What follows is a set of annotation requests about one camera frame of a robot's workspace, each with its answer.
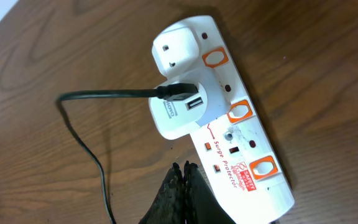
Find white power strip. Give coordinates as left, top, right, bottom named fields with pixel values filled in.
left=160, top=14, right=295, bottom=224

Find white plug adapter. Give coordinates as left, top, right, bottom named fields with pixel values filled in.
left=152, top=27, right=200, bottom=79

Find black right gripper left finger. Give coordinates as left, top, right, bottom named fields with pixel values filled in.
left=139, top=162, right=185, bottom=224

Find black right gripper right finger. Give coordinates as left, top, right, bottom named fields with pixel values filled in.
left=184, top=161, right=235, bottom=224

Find white USB charger adapter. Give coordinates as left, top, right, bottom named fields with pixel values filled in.
left=149, top=67, right=230, bottom=140

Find black charger cable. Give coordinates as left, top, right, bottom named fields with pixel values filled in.
left=56, top=82, right=199, bottom=224

